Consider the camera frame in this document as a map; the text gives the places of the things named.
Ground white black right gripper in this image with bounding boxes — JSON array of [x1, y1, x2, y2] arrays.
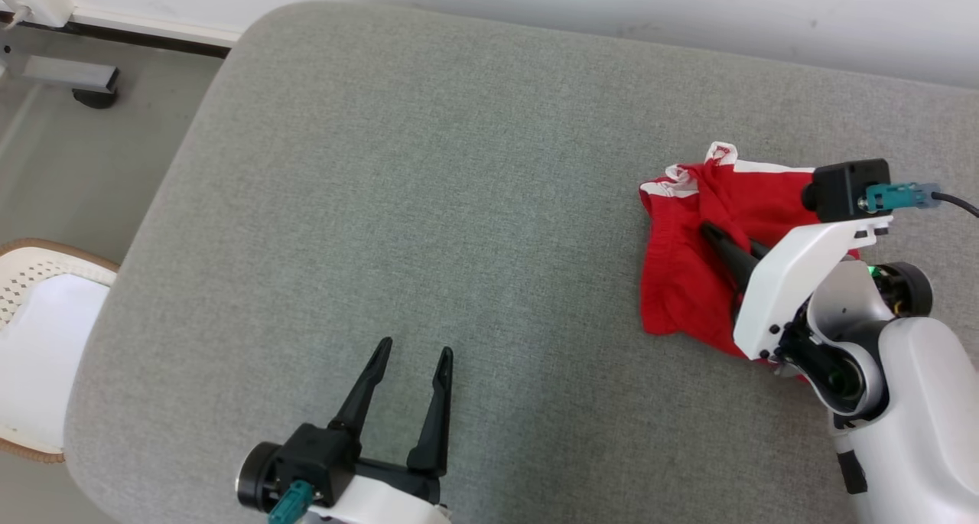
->
[[701, 214, 894, 360]]

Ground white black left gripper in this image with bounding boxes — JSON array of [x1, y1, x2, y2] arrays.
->
[[306, 337, 454, 524]]

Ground red shorts with white stripes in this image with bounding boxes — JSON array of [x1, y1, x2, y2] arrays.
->
[[639, 142, 865, 379]]

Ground grey fabric sofa seat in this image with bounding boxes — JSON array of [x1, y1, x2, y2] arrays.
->
[[63, 2, 979, 524]]

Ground white perforated basket brown rim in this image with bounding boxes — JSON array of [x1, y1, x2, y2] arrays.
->
[[0, 239, 120, 464]]

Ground teal plug left camera cable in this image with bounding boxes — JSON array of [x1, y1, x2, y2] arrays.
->
[[268, 480, 316, 524]]

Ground teal plug camera cable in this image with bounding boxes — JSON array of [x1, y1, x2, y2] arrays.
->
[[867, 183, 979, 220], [268, 480, 316, 524]]

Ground teal plug right camera cable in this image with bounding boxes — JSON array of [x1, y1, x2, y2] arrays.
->
[[867, 183, 979, 220]]

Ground white wall baseboard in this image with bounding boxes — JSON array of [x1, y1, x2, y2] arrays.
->
[[69, 4, 246, 50]]

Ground grey metal frame black foot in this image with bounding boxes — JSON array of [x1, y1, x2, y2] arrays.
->
[[0, 23, 121, 110]]

